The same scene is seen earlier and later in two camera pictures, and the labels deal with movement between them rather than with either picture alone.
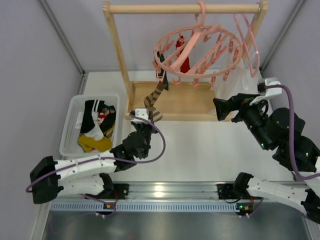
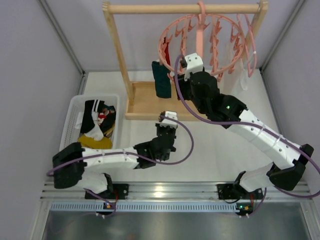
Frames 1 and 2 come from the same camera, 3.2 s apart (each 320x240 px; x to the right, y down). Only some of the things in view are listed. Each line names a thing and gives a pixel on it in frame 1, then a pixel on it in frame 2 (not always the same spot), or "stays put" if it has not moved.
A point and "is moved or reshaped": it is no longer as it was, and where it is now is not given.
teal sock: (161, 72) -> (162, 81)
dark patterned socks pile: (106, 119) stays put
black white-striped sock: (91, 106) stays put
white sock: (95, 132) stays put
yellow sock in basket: (89, 144) stays put
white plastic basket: (69, 145) stays put
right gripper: (238, 107) -> (182, 88)
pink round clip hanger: (197, 52) is moved or reshaped
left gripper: (144, 125) -> (165, 129)
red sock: (185, 67) -> (167, 51)
